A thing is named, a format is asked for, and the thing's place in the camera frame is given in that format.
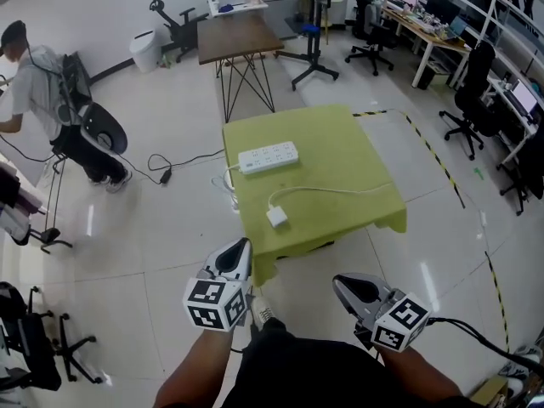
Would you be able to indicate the office chair with draped jacket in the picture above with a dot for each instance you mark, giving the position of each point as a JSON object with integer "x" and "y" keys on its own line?
{"x": 370, "y": 19}

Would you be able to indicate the wooden table with black legs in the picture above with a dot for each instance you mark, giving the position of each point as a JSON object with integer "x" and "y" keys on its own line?
{"x": 238, "y": 36}

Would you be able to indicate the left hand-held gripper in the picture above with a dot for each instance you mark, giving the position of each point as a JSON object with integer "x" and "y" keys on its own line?
{"x": 212, "y": 306}

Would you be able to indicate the grey refrigerator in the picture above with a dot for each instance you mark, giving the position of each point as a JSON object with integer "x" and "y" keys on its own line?
{"x": 276, "y": 2}

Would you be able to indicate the person's right shoe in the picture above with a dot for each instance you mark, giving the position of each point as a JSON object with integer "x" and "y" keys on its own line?
{"x": 516, "y": 370}

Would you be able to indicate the monitor on wheeled stand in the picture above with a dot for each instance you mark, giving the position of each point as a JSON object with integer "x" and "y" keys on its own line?
{"x": 314, "y": 28}

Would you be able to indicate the person's left shoe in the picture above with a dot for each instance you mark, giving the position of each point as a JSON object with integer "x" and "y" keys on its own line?
{"x": 261, "y": 313}

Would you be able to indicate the white cabinet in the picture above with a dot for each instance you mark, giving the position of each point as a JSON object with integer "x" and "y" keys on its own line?
{"x": 238, "y": 9}

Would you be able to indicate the person's left forearm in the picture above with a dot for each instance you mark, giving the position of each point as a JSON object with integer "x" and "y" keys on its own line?
{"x": 191, "y": 368}

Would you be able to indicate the person's black shorts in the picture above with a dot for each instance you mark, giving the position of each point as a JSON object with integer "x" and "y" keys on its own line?
{"x": 306, "y": 372}

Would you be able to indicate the white trash bin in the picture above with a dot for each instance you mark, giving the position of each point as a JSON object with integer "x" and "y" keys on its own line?
{"x": 145, "y": 51}

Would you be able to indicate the white power strip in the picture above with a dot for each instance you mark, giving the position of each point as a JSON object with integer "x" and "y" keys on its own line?
{"x": 270, "y": 156}

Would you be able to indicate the dark hanging garments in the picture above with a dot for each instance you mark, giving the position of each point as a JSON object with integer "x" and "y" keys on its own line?
{"x": 17, "y": 202}

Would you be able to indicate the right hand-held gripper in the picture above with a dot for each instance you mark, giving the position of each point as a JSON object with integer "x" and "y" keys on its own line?
{"x": 401, "y": 321}

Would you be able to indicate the black and white seat shell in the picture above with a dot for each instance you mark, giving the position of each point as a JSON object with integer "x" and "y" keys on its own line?
{"x": 104, "y": 128}

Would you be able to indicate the person's right forearm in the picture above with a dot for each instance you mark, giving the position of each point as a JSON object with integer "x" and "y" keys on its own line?
{"x": 416, "y": 376}

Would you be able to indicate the black clothes rack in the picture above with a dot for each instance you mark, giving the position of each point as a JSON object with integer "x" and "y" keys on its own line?
{"x": 55, "y": 194}

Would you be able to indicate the open laptop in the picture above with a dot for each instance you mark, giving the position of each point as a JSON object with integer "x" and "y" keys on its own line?
{"x": 457, "y": 28}

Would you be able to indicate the person's shoe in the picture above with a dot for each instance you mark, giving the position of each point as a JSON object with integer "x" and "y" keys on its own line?
{"x": 516, "y": 370}
{"x": 261, "y": 313}

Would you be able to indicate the cardboard box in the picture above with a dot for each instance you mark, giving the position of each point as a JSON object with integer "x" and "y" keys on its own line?
{"x": 491, "y": 391}

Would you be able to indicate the black high-back office chair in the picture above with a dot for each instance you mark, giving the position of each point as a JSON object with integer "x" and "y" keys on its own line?
{"x": 476, "y": 96}

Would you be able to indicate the white shelf frame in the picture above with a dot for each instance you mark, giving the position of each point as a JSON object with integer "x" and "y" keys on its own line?
{"x": 501, "y": 11}

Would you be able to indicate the wooden desk with white legs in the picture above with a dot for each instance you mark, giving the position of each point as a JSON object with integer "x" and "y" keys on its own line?
{"x": 425, "y": 28}

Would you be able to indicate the lit computer monitor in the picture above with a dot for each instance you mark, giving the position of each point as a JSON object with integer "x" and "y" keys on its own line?
{"x": 523, "y": 98}

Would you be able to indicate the tilted black office chair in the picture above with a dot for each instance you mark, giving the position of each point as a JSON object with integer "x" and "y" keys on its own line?
{"x": 183, "y": 28}

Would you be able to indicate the table with green cloth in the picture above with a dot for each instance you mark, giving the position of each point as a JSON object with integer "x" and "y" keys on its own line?
{"x": 314, "y": 172}

